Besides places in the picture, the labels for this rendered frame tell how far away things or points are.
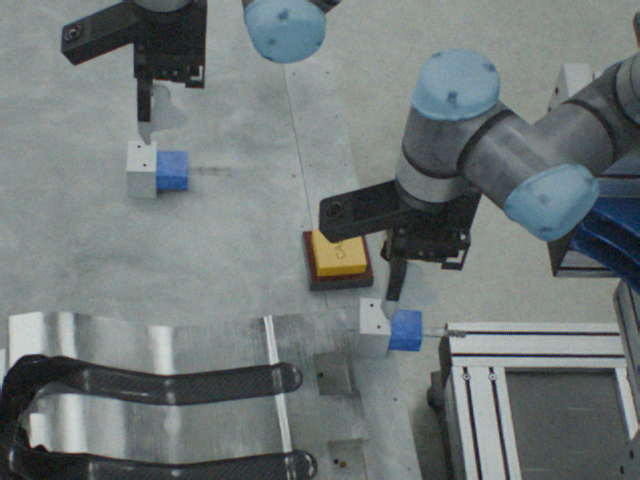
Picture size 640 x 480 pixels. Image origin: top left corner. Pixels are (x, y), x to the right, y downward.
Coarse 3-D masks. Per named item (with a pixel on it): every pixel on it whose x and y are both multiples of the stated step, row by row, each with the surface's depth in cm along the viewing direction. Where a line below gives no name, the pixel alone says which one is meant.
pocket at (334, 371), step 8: (336, 352) 148; (344, 352) 148; (320, 360) 149; (328, 360) 149; (336, 360) 149; (344, 360) 150; (320, 368) 150; (328, 368) 150; (336, 368) 150; (344, 368) 150; (352, 368) 149; (320, 376) 150; (328, 376) 149; (336, 376) 149; (344, 376) 149; (352, 376) 148; (320, 384) 148; (328, 384) 148; (336, 384) 149; (344, 384) 149; (352, 384) 147; (320, 392) 148; (328, 392) 148; (336, 392) 148; (344, 392) 148; (352, 392) 147
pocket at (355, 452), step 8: (336, 440) 142; (344, 440) 142; (352, 440) 142; (360, 440) 142; (368, 440) 142; (336, 448) 143; (344, 448) 144; (352, 448) 144; (360, 448) 144; (368, 448) 143; (336, 456) 143; (344, 456) 144; (352, 456) 144; (360, 456) 144; (368, 456) 142; (336, 464) 143; (352, 464) 143; (360, 464) 143; (368, 464) 142; (336, 472) 142; (344, 472) 142; (352, 472) 143; (360, 472) 143; (368, 472) 141
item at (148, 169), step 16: (128, 144) 167; (144, 144) 167; (128, 160) 166; (144, 160) 166; (160, 160) 168; (176, 160) 168; (128, 176) 166; (144, 176) 166; (160, 176) 167; (176, 176) 167; (128, 192) 168; (144, 192) 168
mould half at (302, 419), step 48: (48, 336) 141; (96, 336) 143; (144, 336) 147; (192, 336) 148; (240, 336) 148; (288, 336) 149; (336, 336) 149; (0, 384) 145; (48, 432) 135; (96, 432) 136; (144, 432) 140; (192, 432) 142; (240, 432) 142; (288, 432) 142; (336, 432) 142
